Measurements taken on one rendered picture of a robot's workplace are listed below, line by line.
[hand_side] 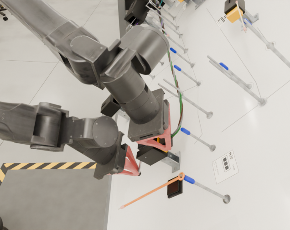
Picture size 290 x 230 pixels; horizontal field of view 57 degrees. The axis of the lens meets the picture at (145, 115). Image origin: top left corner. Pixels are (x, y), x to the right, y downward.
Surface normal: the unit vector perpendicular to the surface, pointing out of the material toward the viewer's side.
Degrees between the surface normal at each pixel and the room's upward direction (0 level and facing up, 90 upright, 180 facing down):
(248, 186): 51
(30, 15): 26
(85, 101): 0
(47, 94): 0
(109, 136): 56
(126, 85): 84
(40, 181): 0
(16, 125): 64
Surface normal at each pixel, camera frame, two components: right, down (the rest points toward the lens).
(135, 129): -0.46, -0.62
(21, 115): 0.81, -0.07
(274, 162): -0.78, -0.47
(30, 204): 0.00, -0.76
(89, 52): -0.04, -0.44
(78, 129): -0.67, -0.23
